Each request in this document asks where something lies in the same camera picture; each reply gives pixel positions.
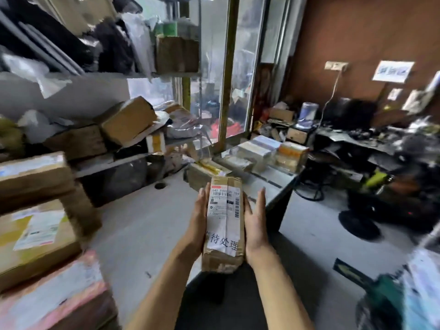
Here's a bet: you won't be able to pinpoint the cluttered green desk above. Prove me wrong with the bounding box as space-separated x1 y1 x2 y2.
314 116 440 162

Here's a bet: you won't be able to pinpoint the black standing fan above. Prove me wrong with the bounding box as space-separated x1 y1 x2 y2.
338 133 440 242

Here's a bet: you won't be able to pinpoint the small water dispenser cabinet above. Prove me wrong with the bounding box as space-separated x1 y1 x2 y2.
286 125 317 145

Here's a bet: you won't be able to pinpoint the large yellow-taped cardboard box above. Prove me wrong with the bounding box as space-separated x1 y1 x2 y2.
99 96 159 148

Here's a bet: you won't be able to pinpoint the tall red box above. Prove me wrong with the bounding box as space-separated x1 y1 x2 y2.
253 63 275 121

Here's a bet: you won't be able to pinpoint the green cloth bag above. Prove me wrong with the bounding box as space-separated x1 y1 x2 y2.
356 273 413 330

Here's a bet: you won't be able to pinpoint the glass storefront with taped frame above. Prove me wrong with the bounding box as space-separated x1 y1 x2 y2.
127 0 275 145

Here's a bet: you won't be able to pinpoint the pink printed parcel box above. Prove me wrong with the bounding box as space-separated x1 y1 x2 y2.
0 250 119 330

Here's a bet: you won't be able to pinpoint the brown parcel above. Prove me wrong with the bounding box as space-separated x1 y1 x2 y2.
221 155 255 172

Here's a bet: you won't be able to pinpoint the beige wall socket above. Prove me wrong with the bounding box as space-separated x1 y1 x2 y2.
324 60 350 72

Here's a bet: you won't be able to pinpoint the orange white wrapped bundle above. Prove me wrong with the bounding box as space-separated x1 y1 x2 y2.
163 103 200 129

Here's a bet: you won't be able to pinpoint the green floor sticker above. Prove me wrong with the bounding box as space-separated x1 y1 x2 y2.
332 258 374 289

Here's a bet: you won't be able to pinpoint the cardboard box on rack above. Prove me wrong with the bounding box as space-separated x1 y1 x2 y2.
155 36 185 74
182 38 201 73

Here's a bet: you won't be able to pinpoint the white foam box yellow tape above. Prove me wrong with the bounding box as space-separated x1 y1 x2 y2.
146 131 167 154

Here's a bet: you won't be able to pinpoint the olive yellow bag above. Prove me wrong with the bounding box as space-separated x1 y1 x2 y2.
0 116 25 159

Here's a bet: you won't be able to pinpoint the white paper wall notice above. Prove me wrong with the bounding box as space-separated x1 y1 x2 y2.
372 60 416 84

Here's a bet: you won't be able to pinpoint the person's right forearm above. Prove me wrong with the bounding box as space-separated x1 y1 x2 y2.
247 248 316 330

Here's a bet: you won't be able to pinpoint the white printed plastic bags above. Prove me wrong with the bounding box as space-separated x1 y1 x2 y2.
402 247 440 330

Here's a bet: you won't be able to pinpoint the black monitor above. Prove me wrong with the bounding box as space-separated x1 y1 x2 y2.
321 98 377 131

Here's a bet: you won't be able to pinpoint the red cloth heap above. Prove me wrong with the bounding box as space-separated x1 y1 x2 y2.
209 121 243 140

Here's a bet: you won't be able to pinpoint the person's left forearm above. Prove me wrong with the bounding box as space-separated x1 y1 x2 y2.
125 247 203 330

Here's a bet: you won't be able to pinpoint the person's right hand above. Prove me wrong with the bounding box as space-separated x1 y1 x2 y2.
243 187 275 269

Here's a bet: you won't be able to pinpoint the pile of cardboard parcels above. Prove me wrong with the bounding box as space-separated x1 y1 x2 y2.
0 151 119 330

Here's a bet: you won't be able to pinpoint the crumpled grey plastic bag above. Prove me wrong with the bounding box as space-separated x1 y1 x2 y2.
17 109 68 143

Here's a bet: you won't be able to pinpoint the black plastic bags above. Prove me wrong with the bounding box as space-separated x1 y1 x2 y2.
0 0 138 74

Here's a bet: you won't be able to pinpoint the person's left hand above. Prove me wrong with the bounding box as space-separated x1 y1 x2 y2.
178 181 212 262

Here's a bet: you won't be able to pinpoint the yellow plastic bottle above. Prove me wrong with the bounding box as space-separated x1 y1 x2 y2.
364 170 389 189

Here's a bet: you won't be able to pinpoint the white hanging plastic bag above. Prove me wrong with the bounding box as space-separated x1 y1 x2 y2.
120 11 155 79

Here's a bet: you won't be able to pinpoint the grey metal shelf rack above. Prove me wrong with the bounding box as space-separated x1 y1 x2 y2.
0 0 207 179

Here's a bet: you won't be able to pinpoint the small handwritten cardboard box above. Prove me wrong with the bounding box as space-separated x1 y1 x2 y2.
43 124 108 161

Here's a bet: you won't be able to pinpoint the dark grey plastic mailer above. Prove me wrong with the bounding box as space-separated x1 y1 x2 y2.
81 158 152 207

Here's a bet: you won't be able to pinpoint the open cardboard box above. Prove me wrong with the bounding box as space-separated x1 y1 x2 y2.
269 107 296 122

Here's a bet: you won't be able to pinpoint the white woven sack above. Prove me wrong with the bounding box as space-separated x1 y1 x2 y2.
165 124 204 140

